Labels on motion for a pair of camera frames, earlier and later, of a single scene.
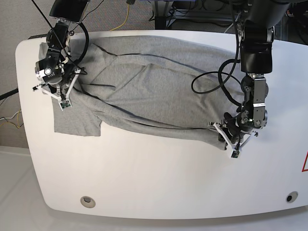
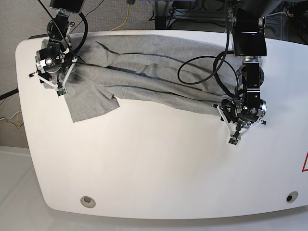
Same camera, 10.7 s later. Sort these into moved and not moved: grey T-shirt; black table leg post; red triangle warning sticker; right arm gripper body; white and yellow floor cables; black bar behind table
Moved: grey T-shirt; right arm gripper body
Not moved: red triangle warning sticker; black table leg post; white and yellow floor cables; black bar behind table
